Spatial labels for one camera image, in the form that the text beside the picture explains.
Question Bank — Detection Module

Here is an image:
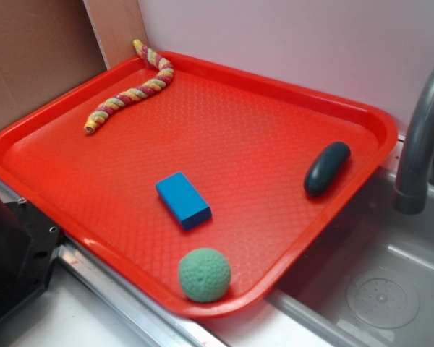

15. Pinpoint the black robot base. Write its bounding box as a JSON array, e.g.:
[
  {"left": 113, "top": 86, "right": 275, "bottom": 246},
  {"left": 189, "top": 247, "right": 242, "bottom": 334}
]
[{"left": 0, "top": 199, "right": 63, "bottom": 324}]

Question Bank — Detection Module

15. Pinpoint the green dimpled ball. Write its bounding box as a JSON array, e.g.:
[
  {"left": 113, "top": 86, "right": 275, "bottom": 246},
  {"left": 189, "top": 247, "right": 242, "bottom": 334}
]
[{"left": 178, "top": 248, "right": 231, "bottom": 303}]

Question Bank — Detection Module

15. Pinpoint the multicolored twisted rope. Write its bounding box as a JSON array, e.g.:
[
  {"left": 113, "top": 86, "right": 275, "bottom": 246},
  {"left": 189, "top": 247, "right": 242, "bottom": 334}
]
[{"left": 83, "top": 38, "right": 175, "bottom": 136}]

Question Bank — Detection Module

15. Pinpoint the grey faucet spout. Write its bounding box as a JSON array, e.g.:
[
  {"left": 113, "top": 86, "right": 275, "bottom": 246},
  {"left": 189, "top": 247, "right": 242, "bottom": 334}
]
[{"left": 393, "top": 69, "right": 434, "bottom": 215}]

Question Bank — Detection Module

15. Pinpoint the red plastic tray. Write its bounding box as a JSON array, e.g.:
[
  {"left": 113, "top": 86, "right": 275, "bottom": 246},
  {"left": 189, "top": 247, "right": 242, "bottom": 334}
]
[{"left": 0, "top": 53, "right": 397, "bottom": 318}]

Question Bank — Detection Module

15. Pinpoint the blue rectangular block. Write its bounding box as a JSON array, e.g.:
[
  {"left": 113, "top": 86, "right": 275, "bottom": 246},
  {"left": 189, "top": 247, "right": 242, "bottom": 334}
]
[{"left": 156, "top": 172, "right": 212, "bottom": 231}]

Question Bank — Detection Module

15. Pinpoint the brown cardboard panel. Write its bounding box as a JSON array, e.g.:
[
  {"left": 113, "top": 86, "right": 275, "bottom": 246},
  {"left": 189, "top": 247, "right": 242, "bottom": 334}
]
[{"left": 0, "top": 1, "right": 147, "bottom": 131}]

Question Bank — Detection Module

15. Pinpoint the grey plastic sink basin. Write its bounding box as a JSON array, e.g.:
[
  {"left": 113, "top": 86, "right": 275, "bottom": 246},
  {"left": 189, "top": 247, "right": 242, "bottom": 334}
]
[{"left": 267, "top": 169, "right": 434, "bottom": 346}]

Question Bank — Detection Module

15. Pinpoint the dark green oval object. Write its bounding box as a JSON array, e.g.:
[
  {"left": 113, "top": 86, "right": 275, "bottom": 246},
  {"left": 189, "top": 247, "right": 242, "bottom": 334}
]
[{"left": 303, "top": 141, "right": 351, "bottom": 197}]

